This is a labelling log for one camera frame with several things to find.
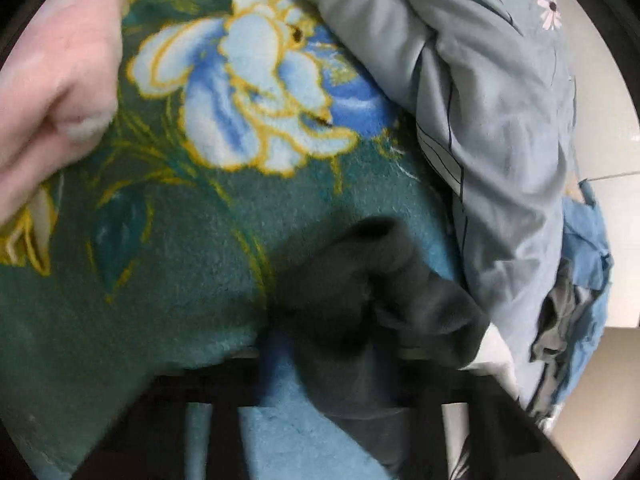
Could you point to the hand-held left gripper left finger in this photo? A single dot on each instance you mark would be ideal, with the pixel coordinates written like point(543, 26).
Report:
point(274, 376)

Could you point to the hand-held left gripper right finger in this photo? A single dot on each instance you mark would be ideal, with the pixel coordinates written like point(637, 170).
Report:
point(431, 412)

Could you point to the dark grey garment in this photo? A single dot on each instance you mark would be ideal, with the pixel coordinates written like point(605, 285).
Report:
point(350, 290)

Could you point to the green floral fleece blanket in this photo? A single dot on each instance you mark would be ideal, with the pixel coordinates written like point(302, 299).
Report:
point(200, 240)

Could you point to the grey cloth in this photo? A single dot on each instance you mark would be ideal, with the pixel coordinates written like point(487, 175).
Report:
point(560, 320)

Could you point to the blue cloth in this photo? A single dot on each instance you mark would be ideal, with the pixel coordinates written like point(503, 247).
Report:
point(585, 250)

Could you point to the grey-blue daisy print quilt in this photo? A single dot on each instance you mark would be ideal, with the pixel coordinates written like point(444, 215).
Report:
point(480, 125)

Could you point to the pink fleece cloth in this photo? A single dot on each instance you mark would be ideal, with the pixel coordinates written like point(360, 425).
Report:
point(55, 90)

